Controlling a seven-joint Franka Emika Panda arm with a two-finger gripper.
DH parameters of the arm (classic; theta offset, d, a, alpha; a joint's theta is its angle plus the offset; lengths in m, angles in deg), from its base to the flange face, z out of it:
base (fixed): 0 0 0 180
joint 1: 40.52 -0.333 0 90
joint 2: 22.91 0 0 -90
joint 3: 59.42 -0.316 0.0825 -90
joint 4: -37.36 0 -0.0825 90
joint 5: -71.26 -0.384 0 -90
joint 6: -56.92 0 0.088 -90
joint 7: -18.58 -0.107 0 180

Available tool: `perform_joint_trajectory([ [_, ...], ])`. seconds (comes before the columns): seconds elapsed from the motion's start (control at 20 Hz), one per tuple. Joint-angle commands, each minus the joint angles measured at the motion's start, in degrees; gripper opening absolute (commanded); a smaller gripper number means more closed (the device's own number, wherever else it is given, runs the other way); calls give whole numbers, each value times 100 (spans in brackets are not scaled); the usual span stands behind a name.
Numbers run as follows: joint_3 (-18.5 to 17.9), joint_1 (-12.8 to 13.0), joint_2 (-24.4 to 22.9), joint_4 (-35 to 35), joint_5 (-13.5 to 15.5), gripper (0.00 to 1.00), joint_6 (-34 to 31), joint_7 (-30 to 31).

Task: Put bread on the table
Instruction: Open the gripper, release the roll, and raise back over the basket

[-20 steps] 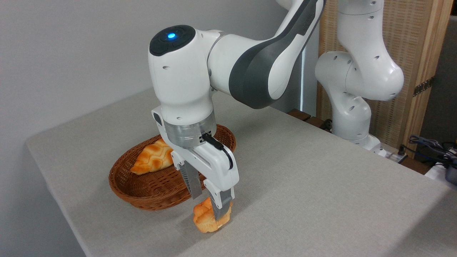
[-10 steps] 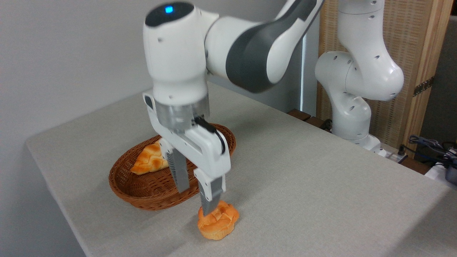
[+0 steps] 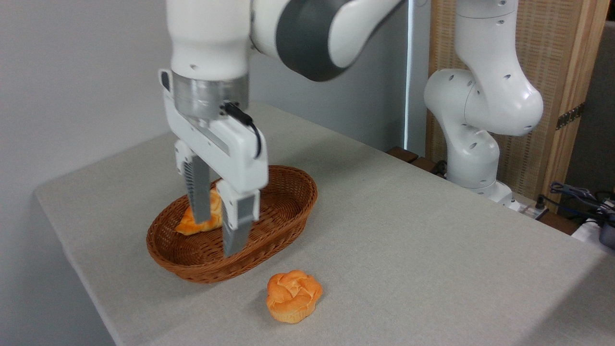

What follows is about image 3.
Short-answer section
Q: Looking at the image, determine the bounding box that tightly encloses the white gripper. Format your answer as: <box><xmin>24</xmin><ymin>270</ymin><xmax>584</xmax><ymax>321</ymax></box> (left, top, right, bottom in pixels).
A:
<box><xmin>160</xmin><ymin>68</ymin><xmax>270</xmax><ymax>258</ymax></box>

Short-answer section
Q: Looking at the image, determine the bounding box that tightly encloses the orange muffin-shaped bread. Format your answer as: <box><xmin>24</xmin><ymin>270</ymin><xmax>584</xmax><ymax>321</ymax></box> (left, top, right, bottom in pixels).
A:
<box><xmin>266</xmin><ymin>270</ymin><xmax>324</xmax><ymax>324</ymax></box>

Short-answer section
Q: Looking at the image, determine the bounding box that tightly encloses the braided golden bread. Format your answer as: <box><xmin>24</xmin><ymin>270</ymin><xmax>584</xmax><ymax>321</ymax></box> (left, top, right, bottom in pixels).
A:
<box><xmin>175</xmin><ymin>188</ymin><xmax>224</xmax><ymax>236</ymax></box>

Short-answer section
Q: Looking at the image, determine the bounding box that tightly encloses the brown wicker basket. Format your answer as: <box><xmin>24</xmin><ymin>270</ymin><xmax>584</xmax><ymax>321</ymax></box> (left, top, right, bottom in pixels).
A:
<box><xmin>146</xmin><ymin>165</ymin><xmax>318</xmax><ymax>284</ymax></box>

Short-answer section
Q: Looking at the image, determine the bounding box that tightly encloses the dark wooden platform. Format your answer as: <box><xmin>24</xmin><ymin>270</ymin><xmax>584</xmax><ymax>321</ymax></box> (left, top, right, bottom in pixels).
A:
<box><xmin>386</xmin><ymin>146</ymin><xmax>583</xmax><ymax>236</ymax></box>

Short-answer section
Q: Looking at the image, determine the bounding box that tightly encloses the grey tablecloth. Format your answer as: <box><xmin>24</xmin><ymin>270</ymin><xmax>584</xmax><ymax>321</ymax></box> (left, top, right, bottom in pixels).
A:
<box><xmin>34</xmin><ymin>102</ymin><xmax>615</xmax><ymax>346</ymax></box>

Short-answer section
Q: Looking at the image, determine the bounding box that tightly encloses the white vertical strip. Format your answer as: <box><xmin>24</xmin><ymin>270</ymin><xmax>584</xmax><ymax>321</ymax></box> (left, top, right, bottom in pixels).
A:
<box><xmin>405</xmin><ymin>0</ymin><xmax>415</xmax><ymax>151</ymax></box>

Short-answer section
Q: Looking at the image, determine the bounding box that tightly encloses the metal screen hinge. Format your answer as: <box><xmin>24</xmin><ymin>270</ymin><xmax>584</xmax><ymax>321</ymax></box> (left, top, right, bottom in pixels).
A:
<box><xmin>556</xmin><ymin>102</ymin><xmax>586</xmax><ymax>131</ymax></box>

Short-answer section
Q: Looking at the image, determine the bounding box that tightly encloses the wooden rattan screen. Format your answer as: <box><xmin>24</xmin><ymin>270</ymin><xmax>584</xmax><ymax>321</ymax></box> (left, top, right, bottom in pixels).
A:
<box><xmin>426</xmin><ymin>0</ymin><xmax>611</xmax><ymax>215</ymax></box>

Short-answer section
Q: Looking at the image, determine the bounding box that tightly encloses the grey box device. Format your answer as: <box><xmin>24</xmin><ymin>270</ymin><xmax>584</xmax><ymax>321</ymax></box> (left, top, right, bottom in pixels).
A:
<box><xmin>599</xmin><ymin>223</ymin><xmax>615</xmax><ymax>250</ymax></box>

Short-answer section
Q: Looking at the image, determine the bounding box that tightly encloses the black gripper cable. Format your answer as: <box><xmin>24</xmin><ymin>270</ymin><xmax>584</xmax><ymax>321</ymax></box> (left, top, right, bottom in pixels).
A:
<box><xmin>222</xmin><ymin>101</ymin><xmax>263</xmax><ymax>160</ymax></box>

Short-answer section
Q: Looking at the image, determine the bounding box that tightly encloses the black cable bundle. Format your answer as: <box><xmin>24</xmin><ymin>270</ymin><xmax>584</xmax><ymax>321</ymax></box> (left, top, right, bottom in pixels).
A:
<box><xmin>549</xmin><ymin>181</ymin><xmax>615</xmax><ymax>218</ymax></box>

